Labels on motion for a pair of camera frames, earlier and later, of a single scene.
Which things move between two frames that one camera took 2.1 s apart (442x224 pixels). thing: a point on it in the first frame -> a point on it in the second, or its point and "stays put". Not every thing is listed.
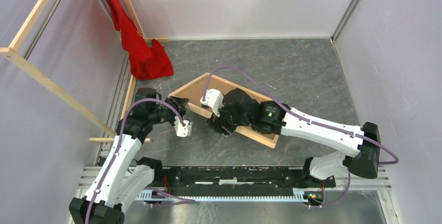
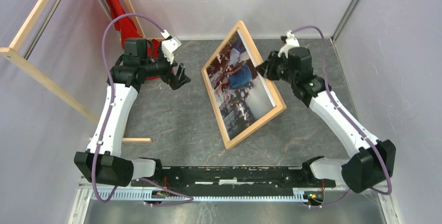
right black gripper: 216,123 -> 272,60
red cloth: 148,60 stays put
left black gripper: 178,103 -> 181,78
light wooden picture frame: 193,92 -> 242,98
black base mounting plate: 223,178 stays put
